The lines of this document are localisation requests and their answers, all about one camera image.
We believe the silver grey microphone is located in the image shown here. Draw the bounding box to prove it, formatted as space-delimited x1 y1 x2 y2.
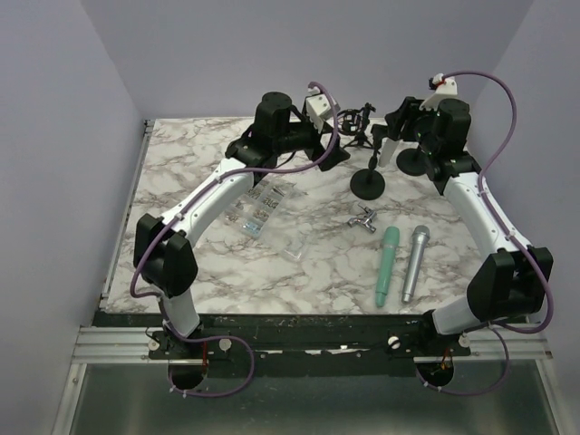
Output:
401 225 430 304

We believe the black tripod microphone stand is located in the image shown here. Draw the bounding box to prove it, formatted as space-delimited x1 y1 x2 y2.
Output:
338 102 376 150

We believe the black round-base microphone stand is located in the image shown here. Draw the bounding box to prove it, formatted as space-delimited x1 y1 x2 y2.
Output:
396 148 426 177

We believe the aluminium frame profile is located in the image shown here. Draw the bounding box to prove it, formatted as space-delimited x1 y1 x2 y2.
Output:
72 326 162 364

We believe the mint green microphone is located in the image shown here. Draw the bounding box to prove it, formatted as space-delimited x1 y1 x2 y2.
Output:
375 227 400 308

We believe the black front mounting rail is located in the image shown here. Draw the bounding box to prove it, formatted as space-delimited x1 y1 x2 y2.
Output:
149 312 520 380

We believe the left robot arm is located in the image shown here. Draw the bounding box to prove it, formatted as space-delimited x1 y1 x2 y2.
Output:
130 82 349 358

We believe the chrome water tap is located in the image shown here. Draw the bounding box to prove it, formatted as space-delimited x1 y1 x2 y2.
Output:
347 203 377 234

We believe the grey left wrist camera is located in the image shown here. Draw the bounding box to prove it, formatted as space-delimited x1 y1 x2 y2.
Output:
304 86 340 132

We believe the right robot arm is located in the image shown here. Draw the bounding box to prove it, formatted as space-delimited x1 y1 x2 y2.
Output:
385 96 553 355

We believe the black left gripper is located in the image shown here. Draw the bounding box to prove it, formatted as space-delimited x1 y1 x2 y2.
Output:
274 111 350 171

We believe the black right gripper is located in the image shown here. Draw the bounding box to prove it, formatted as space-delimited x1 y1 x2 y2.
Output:
385 96 440 155

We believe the white microphone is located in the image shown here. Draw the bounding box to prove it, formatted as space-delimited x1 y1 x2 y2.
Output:
378 138 398 168

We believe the clear plastic screw box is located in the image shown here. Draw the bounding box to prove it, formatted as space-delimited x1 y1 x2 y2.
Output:
222 180 314 262

